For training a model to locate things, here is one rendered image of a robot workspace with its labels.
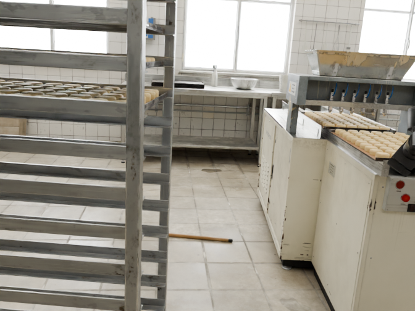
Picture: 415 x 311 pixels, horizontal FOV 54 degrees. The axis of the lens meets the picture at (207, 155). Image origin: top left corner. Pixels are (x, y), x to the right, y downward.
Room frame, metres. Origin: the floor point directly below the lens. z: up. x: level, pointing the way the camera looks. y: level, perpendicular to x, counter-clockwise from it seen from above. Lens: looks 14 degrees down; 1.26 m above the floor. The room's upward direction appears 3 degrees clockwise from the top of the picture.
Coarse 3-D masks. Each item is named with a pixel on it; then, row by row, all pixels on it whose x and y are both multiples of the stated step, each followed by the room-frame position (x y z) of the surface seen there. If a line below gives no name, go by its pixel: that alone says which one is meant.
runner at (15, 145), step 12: (0, 144) 0.83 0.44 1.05; (12, 144) 0.82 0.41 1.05; (24, 144) 0.82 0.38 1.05; (36, 144) 0.82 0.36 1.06; (48, 144) 0.82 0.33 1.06; (60, 144) 0.82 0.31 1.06; (72, 144) 0.82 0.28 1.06; (84, 144) 0.82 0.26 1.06; (96, 144) 0.82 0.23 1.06; (108, 144) 0.82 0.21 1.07; (84, 156) 0.82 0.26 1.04; (96, 156) 0.82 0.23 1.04; (108, 156) 0.82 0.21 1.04; (120, 156) 0.82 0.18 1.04
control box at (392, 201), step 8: (392, 176) 1.53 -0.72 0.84; (400, 176) 1.53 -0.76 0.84; (408, 176) 1.54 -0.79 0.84; (392, 184) 1.51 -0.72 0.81; (408, 184) 1.51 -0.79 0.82; (392, 192) 1.51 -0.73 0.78; (400, 192) 1.51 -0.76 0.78; (408, 192) 1.51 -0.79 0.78; (384, 200) 1.53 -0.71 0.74; (392, 200) 1.51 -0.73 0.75; (400, 200) 1.51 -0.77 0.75; (384, 208) 1.52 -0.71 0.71; (392, 208) 1.51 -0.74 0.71; (400, 208) 1.51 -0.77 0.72; (408, 208) 1.51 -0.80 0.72
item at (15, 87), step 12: (0, 84) 1.08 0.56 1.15; (12, 84) 1.14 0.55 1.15; (24, 84) 1.12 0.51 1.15; (36, 84) 1.18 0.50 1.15; (48, 84) 1.17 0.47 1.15; (60, 84) 1.19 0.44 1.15; (72, 84) 1.21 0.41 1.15; (48, 96) 0.88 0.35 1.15; (60, 96) 0.92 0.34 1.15; (72, 96) 0.92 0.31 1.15; (84, 96) 0.92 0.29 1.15; (96, 96) 0.93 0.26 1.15; (108, 96) 0.94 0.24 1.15; (120, 96) 0.99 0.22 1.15; (156, 96) 1.17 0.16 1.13
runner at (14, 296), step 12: (0, 300) 0.83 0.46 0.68; (12, 300) 0.83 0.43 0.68; (24, 300) 0.82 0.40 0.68; (36, 300) 0.82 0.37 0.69; (48, 300) 0.82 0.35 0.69; (60, 300) 0.82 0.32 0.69; (72, 300) 0.82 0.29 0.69; (84, 300) 0.82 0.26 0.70; (96, 300) 0.82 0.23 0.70; (108, 300) 0.82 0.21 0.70; (120, 300) 0.82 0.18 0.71
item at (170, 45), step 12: (168, 12) 1.24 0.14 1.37; (168, 24) 1.24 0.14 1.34; (168, 36) 1.24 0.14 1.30; (168, 48) 1.24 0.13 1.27; (168, 72) 1.24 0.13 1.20; (168, 84) 1.24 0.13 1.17; (168, 108) 1.23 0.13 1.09; (168, 132) 1.23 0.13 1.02; (168, 144) 1.23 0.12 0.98; (168, 168) 1.23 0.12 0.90; (168, 192) 1.23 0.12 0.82; (168, 216) 1.24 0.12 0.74; (168, 228) 1.24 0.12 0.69; (168, 240) 1.25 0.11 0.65
